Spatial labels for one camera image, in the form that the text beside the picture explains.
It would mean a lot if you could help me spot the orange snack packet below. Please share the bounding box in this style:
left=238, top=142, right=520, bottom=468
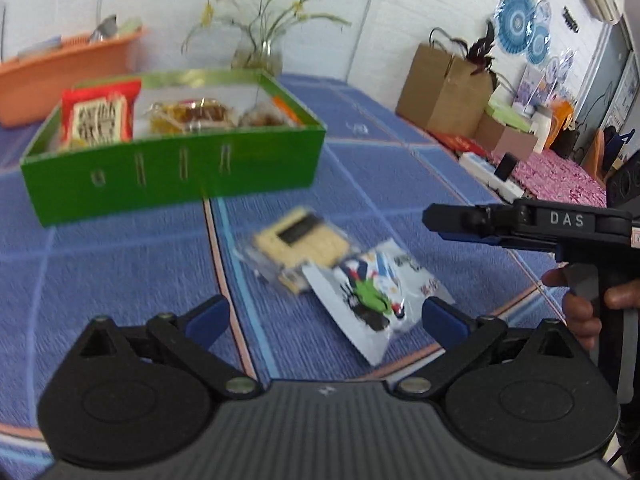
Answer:
left=270, top=95, right=303, bottom=126

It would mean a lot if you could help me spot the beige cardboard box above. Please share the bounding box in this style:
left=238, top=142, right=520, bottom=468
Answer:
left=475, top=112, right=541, bottom=161

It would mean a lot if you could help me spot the amber candy packet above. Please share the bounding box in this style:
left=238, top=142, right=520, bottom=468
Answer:
left=175, top=97, right=238, bottom=131

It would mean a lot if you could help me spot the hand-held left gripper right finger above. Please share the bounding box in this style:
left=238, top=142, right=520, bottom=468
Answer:
left=397, top=296, right=576, bottom=401

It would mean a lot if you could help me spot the orange plastic basin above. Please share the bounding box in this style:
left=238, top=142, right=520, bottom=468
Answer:
left=0, top=25, right=151, bottom=128

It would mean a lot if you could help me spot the green flowering plant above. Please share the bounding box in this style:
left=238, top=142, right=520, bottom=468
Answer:
left=181, top=0, right=351, bottom=56

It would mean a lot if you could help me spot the white power strip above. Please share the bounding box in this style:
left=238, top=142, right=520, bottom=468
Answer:
left=459, top=152, right=523, bottom=201

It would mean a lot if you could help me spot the green cardboard box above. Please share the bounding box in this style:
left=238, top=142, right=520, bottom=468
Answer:
left=20, top=69, right=328, bottom=227

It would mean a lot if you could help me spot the glass vase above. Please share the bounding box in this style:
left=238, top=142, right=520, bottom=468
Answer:
left=231, top=37, right=283, bottom=77

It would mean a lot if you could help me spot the brown snack packet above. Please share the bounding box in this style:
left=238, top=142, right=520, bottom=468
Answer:
left=239, top=102, right=291, bottom=128

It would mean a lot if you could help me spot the black power adapter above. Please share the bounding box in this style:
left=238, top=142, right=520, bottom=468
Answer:
left=494, top=152, right=518, bottom=181

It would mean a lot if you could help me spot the metal plate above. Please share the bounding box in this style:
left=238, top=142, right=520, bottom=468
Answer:
left=90, top=15, right=118, bottom=43

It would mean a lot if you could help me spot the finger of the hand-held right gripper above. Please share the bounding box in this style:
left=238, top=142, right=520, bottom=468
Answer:
left=422, top=204, right=518, bottom=235
left=439, top=230, right=502, bottom=247

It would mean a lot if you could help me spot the pale green box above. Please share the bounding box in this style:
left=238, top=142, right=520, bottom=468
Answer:
left=487, top=87, right=533, bottom=133

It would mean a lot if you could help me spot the blue plaid tablecloth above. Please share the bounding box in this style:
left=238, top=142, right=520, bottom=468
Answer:
left=0, top=72, right=601, bottom=466

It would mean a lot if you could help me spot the clear cracker packet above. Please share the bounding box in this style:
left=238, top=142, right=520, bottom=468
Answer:
left=235, top=206, right=361, bottom=295

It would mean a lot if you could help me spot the dark red plant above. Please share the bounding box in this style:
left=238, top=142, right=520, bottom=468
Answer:
left=430, top=22, right=501, bottom=77

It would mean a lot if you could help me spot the large blue paper fan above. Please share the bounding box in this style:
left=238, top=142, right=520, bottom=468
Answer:
left=492, top=0, right=538, bottom=53

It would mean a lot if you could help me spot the person's right hand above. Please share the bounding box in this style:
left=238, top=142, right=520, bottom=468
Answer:
left=542, top=266, right=640, bottom=358

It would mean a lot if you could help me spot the brown paper bag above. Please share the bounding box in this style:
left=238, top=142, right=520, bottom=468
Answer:
left=396, top=27, right=496, bottom=138

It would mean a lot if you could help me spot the yellow candy packet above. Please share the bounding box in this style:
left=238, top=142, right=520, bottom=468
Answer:
left=147, top=101, right=188, bottom=137

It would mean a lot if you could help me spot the red snack packet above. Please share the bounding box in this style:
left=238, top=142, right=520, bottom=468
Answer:
left=59, top=80, right=142, bottom=151

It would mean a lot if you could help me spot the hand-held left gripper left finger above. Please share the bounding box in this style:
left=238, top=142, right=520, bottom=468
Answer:
left=80, top=294, right=261, bottom=398

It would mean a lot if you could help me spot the white cartoon snack packet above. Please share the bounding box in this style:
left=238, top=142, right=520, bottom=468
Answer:
left=301, top=240, right=457, bottom=367

